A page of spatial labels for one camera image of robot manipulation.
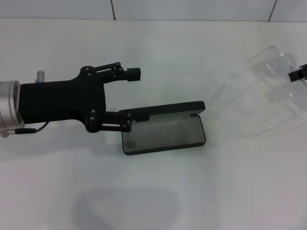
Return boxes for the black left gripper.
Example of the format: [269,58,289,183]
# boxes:
[19,66,151,134]

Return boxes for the clear plastic glasses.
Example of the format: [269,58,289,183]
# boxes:
[208,46,307,139]

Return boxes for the black glasses case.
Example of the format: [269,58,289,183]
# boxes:
[118,100,207,157]

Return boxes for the small clear cylindrical fitting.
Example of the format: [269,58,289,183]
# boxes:
[35,70,47,84]

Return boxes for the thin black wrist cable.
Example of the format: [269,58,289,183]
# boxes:
[14,121,50,135]

